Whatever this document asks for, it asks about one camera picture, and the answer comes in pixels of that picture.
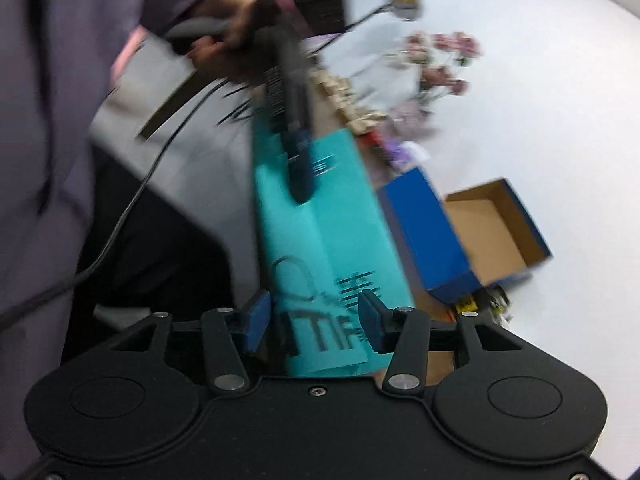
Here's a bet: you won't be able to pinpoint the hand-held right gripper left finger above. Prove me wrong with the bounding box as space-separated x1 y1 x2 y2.
107 289 274 394

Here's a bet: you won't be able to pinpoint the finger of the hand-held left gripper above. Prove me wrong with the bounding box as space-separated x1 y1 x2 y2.
278 75 318 207

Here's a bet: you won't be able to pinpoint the black cable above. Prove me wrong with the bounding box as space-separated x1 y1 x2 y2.
0 78 232 332

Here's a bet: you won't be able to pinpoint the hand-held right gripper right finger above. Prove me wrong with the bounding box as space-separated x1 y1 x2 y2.
357 289 527 394

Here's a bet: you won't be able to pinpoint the blue cardboard box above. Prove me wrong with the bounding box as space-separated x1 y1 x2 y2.
376 167 555 307

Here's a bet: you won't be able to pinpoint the grey printed sheet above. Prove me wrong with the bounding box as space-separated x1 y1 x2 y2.
89 30 263 306

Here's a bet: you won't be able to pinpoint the blurred stand with thin cable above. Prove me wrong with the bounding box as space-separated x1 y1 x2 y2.
345 0 427 29

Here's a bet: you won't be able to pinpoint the black box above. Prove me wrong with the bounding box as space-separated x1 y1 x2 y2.
278 0 348 34

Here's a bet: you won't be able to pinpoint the person's left hand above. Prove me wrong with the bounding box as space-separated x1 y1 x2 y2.
189 0 282 86

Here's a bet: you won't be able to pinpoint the yellow and black object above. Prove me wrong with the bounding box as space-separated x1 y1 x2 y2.
451 286 513 325

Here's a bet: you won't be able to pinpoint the person in purple shirt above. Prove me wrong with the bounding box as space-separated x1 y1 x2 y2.
0 0 211 480

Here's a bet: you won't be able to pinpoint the small purple packet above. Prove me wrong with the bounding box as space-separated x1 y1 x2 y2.
385 139 432 173

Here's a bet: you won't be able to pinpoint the row of wooden blocks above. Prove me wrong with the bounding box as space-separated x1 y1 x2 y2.
309 66 388 136

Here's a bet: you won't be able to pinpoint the pink artificial flowers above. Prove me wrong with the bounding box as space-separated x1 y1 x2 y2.
385 29 485 116

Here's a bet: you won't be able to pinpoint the teal paper shopping bag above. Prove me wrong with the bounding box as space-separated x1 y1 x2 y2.
251 110 417 378

